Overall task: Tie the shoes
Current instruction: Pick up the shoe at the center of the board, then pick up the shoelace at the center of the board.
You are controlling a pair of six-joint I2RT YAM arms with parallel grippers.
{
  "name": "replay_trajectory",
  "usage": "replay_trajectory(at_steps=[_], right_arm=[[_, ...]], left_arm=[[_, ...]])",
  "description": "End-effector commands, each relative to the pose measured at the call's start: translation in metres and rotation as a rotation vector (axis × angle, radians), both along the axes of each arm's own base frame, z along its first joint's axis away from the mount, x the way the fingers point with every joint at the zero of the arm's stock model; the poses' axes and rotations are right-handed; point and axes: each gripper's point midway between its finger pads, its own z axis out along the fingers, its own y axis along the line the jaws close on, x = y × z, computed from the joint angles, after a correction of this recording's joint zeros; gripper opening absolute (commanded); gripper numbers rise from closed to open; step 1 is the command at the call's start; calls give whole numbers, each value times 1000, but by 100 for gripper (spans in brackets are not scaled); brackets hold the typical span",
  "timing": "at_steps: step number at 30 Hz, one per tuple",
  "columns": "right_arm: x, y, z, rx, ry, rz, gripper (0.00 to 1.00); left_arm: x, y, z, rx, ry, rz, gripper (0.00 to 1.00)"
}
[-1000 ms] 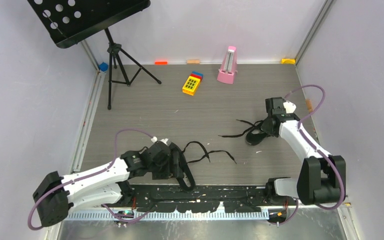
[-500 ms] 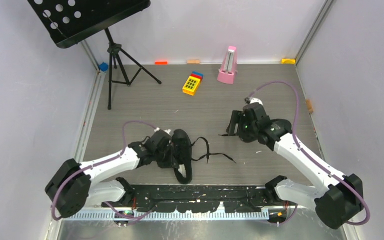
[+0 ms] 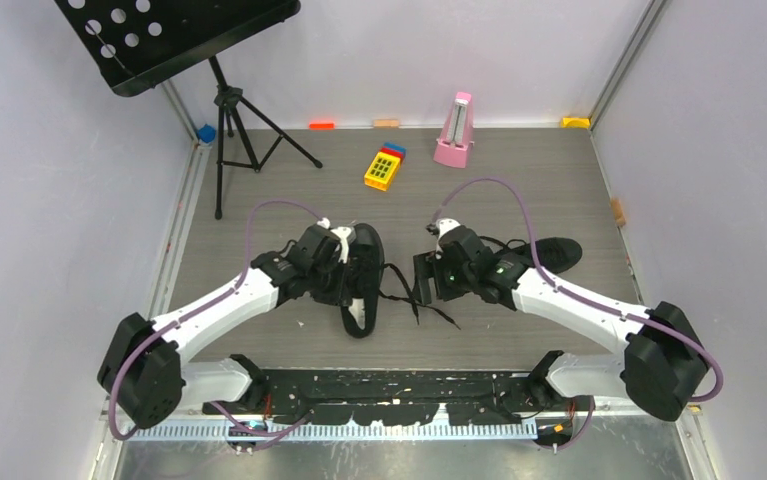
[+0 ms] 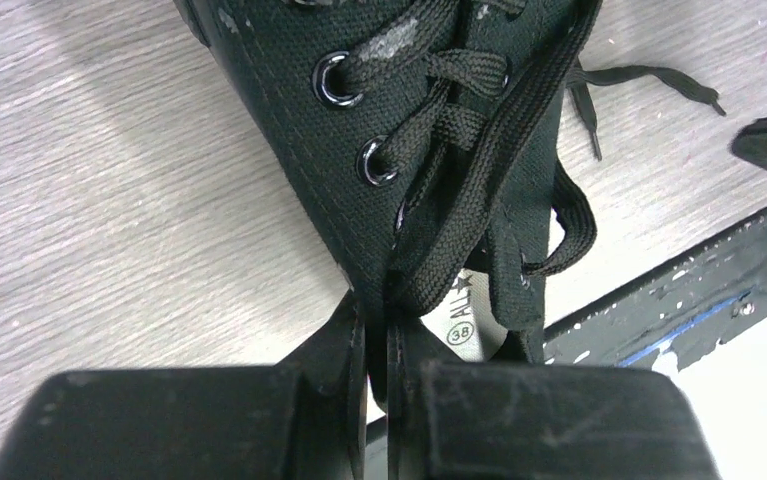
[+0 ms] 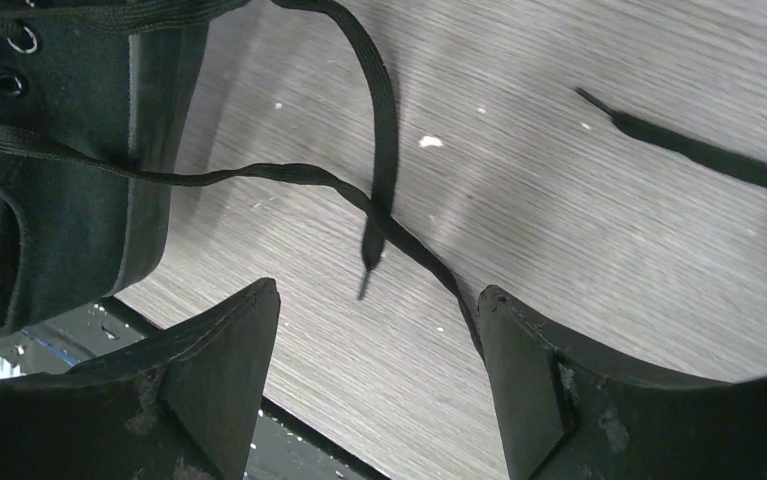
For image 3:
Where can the blue corner block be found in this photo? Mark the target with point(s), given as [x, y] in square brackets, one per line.
[206, 134]

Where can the black music stand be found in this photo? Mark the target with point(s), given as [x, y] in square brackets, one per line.
[137, 45]

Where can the yellow toy brick block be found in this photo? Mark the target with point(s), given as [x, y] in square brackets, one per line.
[384, 167]

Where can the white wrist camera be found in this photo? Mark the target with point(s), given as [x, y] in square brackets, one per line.
[345, 235]
[439, 228]

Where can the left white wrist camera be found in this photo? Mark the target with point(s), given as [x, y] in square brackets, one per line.
[345, 235]

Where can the wooden block right edge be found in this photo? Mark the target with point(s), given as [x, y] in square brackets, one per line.
[618, 212]

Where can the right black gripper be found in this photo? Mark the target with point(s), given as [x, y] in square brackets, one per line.
[426, 266]

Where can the yellow corner block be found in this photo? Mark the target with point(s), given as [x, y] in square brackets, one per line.
[575, 123]

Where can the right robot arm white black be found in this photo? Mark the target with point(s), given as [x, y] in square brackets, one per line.
[655, 358]

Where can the pink metronome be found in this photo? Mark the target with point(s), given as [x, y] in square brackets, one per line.
[455, 142]

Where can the black canvas shoe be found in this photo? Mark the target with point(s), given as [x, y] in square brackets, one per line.
[363, 278]
[555, 254]

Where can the tan wooden block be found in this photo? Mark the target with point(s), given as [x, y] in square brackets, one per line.
[386, 123]

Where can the orange block at wall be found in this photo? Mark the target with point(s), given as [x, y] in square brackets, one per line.
[321, 125]

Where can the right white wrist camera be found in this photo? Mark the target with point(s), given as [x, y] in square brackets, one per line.
[439, 228]

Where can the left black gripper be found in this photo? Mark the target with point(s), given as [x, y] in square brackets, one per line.
[341, 293]

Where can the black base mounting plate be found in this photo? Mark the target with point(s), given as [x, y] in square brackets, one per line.
[398, 397]

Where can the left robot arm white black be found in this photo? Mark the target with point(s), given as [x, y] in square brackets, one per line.
[149, 370]

